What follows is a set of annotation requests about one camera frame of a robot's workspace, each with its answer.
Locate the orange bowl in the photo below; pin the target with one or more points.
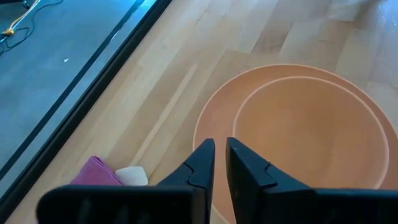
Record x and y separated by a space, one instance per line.
311 130

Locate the orange plate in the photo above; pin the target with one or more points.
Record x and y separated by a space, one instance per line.
217 115

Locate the purple folded cloth napkin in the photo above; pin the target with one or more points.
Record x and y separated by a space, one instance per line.
94 172

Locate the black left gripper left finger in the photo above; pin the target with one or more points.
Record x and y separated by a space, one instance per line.
200 174

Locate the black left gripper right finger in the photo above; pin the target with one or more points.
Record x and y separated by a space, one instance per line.
255 186

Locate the black aluminium table frame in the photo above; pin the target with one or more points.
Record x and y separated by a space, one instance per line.
93 93

